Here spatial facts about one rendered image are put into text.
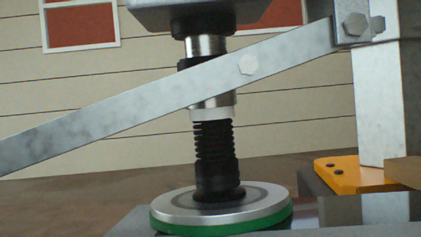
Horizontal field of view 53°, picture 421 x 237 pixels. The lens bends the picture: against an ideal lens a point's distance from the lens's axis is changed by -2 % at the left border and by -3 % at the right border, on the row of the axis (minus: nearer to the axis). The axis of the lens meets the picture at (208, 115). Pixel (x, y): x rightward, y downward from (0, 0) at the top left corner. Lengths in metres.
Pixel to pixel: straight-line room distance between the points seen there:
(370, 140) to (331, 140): 5.60
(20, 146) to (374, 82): 1.02
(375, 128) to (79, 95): 5.83
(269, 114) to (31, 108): 3.66
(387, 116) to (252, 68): 0.80
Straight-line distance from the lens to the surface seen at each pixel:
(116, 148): 6.78
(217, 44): 0.64
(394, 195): 0.74
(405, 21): 1.28
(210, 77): 0.60
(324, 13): 0.77
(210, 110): 0.63
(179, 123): 6.64
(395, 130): 1.33
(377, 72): 1.35
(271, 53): 0.61
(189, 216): 0.59
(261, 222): 0.59
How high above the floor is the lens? 1.05
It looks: 3 degrees down
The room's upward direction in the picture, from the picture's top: 5 degrees counter-clockwise
